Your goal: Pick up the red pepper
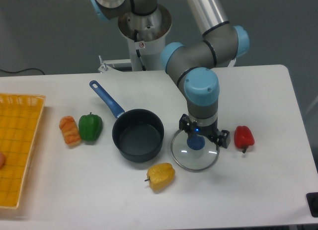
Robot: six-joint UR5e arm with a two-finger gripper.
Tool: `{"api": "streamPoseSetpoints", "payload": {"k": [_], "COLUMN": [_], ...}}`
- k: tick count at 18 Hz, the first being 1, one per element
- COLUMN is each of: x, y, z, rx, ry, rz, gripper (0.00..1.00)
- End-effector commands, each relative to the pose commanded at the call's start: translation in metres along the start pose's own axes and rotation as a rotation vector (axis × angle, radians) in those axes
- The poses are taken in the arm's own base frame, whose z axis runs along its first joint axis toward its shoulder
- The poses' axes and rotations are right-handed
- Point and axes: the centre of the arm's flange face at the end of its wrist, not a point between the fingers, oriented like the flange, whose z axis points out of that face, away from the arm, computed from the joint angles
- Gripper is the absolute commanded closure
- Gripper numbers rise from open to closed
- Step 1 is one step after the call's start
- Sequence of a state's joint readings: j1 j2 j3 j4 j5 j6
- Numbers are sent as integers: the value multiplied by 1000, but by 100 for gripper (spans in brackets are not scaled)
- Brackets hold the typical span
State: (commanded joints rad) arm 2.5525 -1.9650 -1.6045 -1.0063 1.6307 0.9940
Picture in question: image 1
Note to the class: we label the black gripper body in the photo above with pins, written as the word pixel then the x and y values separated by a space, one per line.
pixel 210 131

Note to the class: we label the white metal mounting bracket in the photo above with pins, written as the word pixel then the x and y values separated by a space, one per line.
pixel 122 65

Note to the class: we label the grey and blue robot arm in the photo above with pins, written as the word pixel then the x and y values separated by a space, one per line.
pixel 191 68

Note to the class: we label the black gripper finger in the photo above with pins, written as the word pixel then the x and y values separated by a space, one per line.
pixel 185 124
pixel 220 138

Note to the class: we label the red bell pepper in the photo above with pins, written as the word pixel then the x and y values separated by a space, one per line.
pixel 243 138

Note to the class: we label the dark saucepan with blue handle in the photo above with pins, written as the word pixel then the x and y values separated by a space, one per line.
pixel 138 133

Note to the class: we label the glass lid with blue knob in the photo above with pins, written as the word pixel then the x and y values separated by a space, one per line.
pixel 193 154

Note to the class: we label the green bell pepper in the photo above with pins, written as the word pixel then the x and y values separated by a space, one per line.
pixel 90 127

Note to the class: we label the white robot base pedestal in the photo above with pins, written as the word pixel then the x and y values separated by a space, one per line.
pixel 145 37

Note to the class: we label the orange toy bread roll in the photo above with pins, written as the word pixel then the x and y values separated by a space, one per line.
pixel 70 131

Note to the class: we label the peach object in basket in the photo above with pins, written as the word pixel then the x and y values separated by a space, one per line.
pixel 2 159

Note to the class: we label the yellow bell pepper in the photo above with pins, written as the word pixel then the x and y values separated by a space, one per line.
pixel 160 176

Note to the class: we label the yellow woven basket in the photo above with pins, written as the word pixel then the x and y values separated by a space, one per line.
pixel 20 115

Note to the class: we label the black object at table edge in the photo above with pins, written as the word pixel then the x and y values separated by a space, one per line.
pixel 312 200

